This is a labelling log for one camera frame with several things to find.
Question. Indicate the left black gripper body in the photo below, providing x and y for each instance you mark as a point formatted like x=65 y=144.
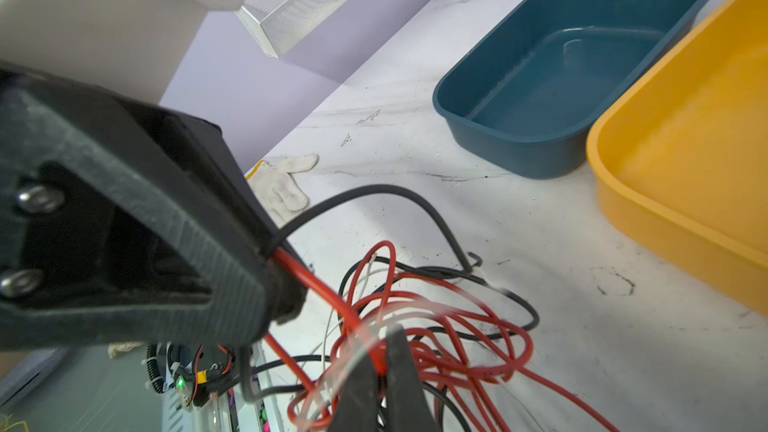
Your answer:
x=124 y=221

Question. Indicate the yellow plastic tub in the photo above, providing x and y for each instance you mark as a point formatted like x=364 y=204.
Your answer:
x=680 y=158

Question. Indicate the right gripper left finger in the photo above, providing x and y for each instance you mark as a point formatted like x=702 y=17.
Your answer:
x=357 y=407

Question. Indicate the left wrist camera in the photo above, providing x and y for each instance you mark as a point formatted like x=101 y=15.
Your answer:
x=131 y=47

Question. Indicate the teal plastic tub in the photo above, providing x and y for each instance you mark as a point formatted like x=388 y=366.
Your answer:
x=525 y=96

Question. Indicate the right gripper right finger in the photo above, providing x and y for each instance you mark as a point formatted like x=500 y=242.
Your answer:
x=406 y=405

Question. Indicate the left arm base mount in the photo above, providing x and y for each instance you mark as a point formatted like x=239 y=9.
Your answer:
x=197 y=373

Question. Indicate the white cotton glove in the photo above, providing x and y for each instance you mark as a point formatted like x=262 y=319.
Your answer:
x=275 y=188

